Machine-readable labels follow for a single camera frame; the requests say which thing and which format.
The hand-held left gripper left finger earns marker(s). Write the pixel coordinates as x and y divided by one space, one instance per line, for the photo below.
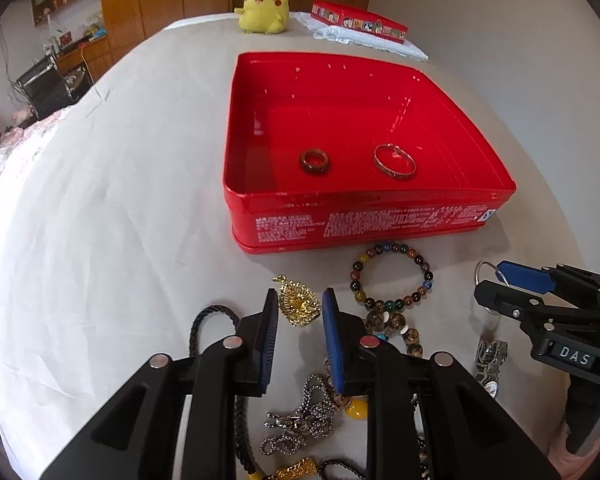
269 340

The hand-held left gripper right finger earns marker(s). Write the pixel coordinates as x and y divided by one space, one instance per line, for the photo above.
332 345

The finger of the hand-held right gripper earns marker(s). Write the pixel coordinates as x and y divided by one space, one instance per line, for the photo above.
525 277
505 300

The thin silver bangle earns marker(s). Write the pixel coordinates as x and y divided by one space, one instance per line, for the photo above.
476 273

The gold pendant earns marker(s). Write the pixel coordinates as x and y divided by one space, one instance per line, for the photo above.
297 305

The silver wrist watch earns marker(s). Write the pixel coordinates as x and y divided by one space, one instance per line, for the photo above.
491 352

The red tin box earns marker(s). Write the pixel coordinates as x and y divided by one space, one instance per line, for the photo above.
330 105

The white bed sheet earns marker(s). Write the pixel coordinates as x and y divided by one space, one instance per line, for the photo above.
130 210

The white lace cloth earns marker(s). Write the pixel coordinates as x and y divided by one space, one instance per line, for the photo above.
380 45

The red cartoon print tin lid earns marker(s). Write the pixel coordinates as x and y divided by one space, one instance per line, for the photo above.
360 20

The floral blanket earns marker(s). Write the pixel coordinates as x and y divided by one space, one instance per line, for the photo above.
25 145

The yellow plush toy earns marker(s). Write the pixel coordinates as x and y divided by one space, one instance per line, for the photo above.
262 10

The pink soft toy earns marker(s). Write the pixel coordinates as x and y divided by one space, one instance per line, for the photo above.
22 116

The wooden desk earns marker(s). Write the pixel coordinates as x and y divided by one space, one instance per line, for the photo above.
92 57

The black office chair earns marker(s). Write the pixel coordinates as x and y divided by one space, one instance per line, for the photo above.
45 87

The wooden wardrobe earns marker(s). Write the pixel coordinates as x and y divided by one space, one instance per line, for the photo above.
145 0

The red framed picture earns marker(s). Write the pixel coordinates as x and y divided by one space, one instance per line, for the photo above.
66 40

